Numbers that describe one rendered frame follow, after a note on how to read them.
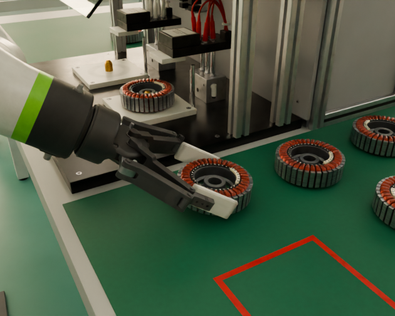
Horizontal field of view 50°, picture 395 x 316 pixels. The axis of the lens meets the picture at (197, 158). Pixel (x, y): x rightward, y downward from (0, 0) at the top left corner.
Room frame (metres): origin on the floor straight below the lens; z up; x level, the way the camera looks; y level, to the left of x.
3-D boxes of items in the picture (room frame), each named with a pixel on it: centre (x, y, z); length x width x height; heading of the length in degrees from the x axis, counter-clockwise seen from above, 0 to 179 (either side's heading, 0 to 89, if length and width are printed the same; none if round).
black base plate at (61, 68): (0.94, 0.15, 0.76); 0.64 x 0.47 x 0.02; 30
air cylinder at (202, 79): (0.90, -0.02, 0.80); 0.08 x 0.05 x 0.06; 30
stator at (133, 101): (0.82, 0.10, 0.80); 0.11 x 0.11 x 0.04
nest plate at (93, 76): (1.03, 0.22, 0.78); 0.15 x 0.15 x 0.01; 30
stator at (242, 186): (0.53, -0.03, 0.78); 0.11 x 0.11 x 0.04
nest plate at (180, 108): (0.82, 0.10, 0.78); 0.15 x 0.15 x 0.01; 30
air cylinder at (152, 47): (1.11, 0.10, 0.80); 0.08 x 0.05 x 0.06; 30
